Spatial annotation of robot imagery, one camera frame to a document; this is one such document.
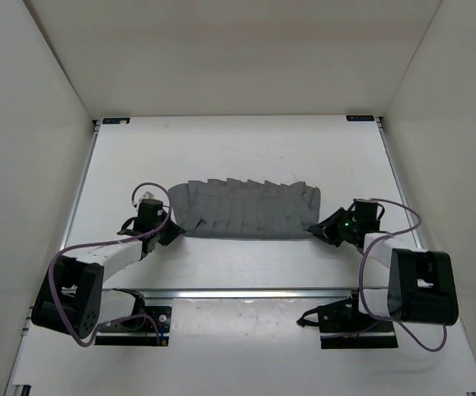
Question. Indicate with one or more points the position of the blue label sticker left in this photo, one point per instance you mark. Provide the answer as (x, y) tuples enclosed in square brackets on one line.
[(115, 121)]

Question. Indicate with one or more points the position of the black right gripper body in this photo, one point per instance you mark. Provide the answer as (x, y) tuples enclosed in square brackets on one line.
[(347, 227)]

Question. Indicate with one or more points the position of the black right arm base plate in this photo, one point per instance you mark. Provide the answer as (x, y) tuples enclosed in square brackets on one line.
[(343, 327)]

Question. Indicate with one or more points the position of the grey pleated skirt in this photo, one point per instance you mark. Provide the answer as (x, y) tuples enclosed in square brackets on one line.
[(234, 209)]

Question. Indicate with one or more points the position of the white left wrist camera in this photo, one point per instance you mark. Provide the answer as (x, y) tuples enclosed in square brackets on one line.
[(136, 201)]

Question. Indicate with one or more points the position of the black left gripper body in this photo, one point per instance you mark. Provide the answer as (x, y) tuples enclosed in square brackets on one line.
[(160, 224)]

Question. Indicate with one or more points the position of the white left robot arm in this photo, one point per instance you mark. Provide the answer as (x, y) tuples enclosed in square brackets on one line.
[(71, 299)]

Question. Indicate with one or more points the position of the blue label sticker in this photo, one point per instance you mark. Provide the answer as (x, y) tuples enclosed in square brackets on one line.
[(360, 118), (115, 121)]

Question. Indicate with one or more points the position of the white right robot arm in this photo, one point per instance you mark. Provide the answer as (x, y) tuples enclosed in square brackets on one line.
[(421, 285)]

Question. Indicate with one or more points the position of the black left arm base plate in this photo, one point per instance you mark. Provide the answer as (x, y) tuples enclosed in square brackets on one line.
[(140, 332)]

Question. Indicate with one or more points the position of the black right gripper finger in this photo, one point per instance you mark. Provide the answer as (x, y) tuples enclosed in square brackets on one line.
[(329, 226), (331, 237)]

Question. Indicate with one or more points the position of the blue label sticker right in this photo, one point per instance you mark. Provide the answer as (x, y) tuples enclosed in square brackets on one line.
[(360, 118)]

